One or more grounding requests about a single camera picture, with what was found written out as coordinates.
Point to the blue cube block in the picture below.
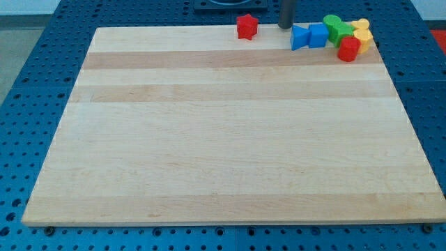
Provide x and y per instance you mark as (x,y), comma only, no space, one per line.
(318,35)

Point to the yellow hexagon block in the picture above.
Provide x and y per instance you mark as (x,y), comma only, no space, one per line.
(365,37)

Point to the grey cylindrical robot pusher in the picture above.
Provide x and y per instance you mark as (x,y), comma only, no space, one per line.
(286,13)

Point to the green cylinder block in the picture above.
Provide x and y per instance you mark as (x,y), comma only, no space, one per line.
(330,21)

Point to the red cylinder block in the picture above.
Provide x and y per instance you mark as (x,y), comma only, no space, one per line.
(348,48)

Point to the red star block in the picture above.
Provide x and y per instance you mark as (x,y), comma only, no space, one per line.
(247,26)

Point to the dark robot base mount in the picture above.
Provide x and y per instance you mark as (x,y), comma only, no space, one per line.
(229,5)

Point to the green star block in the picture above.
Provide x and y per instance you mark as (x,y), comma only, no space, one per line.
(338,31)

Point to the blue triangle block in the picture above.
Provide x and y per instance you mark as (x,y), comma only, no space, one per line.
(299,37)

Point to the yellow heart block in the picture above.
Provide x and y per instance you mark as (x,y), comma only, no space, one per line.
(361,24)

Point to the light wooden board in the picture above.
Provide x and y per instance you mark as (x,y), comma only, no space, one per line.
(189,125)

